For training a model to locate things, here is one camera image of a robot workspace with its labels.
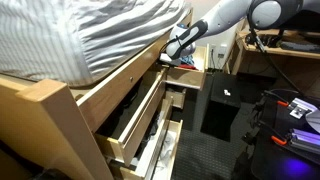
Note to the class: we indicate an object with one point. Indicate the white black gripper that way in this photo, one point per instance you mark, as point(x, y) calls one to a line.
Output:
point(182, 38)

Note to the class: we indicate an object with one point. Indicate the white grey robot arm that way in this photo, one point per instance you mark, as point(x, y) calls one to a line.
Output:
point(262, 14)

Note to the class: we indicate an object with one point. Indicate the blue cloth in drawer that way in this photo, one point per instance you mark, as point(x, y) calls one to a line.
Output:
point(187, 60)

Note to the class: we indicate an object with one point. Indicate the red cloth in drawer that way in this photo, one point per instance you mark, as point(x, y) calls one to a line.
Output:
point(186, 66)

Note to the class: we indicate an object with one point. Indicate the black box bin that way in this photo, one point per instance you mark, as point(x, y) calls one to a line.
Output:
point(222, 107)

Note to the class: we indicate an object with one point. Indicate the striped grey white bedding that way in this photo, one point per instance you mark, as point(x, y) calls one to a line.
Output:
point(79, 41)

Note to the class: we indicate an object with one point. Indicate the black keyboard on desk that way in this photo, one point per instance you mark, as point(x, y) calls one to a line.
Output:
point(312, 48)

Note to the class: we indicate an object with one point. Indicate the orange clamp upper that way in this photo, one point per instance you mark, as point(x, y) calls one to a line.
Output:
point(280, 101)

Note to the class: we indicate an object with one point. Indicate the orange clamp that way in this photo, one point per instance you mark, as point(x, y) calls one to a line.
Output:
point(275, 136)
point(280, 101)

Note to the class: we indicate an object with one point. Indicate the wooden desk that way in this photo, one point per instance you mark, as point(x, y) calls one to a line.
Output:
point(301, 68)

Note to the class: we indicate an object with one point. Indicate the orange clamp lower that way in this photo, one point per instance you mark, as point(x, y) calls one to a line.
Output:
point(275, 136)

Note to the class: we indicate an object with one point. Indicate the wall power outlet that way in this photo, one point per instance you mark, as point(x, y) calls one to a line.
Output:
point(222, 50)

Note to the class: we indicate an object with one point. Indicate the purple metal rail upper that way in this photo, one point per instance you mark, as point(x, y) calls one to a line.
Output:
point(299, 107)

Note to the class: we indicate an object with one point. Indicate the purple metal rail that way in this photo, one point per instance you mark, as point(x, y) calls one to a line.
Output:
point(299, 107)
point(304, 140)

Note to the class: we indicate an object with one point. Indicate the purple metal rail lower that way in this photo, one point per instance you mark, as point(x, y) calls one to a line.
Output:
point(304, 140)

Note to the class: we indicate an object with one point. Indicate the wooden bed frame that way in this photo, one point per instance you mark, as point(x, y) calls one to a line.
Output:
point(45, 124)

